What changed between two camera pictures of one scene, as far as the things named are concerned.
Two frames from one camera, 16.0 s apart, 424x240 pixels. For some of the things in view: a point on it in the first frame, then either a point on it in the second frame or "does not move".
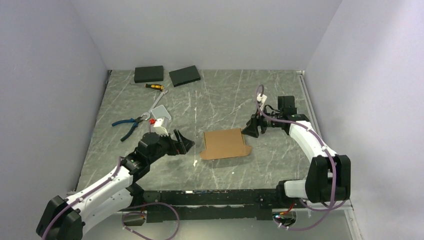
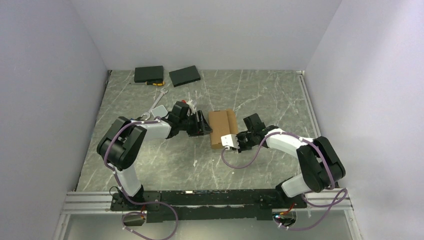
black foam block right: x=184 y=76 does not move
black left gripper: x=181 y=146 to x=200 y=127
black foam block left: x=148 y=74 does not move
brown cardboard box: x=224 y=143 to x=222 y=123
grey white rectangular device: x=160 y=112 does not move
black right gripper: x=251 y=129 to x=241 y=148
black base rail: x=180 y=205 does not move
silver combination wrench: x=145 y=116 does not move
